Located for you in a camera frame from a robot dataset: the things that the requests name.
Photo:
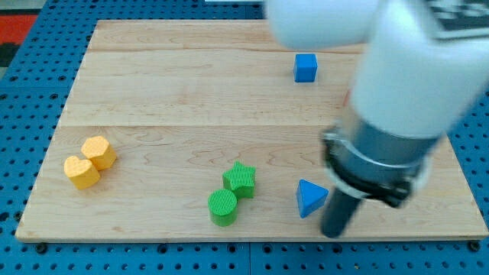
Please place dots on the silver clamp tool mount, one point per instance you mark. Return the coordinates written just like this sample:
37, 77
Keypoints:
366, 162

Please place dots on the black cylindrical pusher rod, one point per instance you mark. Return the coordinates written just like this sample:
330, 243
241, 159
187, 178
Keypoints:
337, 213

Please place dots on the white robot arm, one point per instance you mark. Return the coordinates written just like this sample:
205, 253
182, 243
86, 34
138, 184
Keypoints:
415, 80

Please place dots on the blue cube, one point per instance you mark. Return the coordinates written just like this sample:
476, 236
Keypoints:
305, 68

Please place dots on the light wooden board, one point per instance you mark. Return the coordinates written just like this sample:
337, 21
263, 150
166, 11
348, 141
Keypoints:
180, 102

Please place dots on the blue triangular prism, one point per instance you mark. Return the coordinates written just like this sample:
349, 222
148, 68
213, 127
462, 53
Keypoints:
310, 197

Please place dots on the green star block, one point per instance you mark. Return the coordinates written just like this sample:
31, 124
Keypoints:
240, 179

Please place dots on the green cylinder block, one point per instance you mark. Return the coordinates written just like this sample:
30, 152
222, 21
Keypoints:
223, 207

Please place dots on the yellow hexagon block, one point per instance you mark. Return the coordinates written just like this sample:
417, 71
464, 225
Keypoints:
99, 151

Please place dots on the yellow heart block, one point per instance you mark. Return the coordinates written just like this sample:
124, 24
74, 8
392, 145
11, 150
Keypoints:
81, 173

